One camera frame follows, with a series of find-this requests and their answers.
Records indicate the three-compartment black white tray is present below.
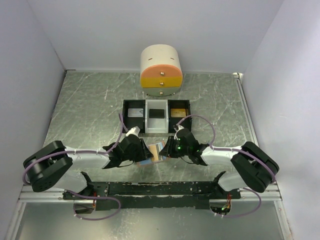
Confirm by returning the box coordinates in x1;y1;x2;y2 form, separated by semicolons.
122;99;192;134

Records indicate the round cream drawer cabinet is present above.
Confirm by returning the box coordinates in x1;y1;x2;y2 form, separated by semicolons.
140;44;183;97

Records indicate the gold card in tray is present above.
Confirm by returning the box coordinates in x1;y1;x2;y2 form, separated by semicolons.
170;108;187;118

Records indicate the gold card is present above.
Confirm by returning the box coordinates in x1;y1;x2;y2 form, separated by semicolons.
148;143;163;163
170;108;187;118

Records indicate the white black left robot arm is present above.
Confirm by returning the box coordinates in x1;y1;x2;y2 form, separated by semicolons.
23;134;154;200

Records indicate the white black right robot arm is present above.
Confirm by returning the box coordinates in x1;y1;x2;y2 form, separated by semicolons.
159;128;280;199

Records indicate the orange leather card holder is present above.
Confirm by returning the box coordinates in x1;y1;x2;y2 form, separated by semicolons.
137;141;169;167

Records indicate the black card in tray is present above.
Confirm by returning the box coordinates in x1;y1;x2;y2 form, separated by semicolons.
148;109;165;119

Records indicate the white card in tray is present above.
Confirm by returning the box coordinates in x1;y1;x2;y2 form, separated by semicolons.
127;108;144;118

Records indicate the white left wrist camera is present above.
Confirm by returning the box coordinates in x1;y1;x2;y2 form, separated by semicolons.
125;126;140;137

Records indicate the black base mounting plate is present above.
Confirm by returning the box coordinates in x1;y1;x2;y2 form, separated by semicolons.
62;181;242;211

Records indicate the aluminium rail front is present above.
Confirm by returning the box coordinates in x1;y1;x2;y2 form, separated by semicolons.
18;183;282;203

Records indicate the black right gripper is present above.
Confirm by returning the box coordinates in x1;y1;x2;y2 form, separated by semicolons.
159;136;191;159

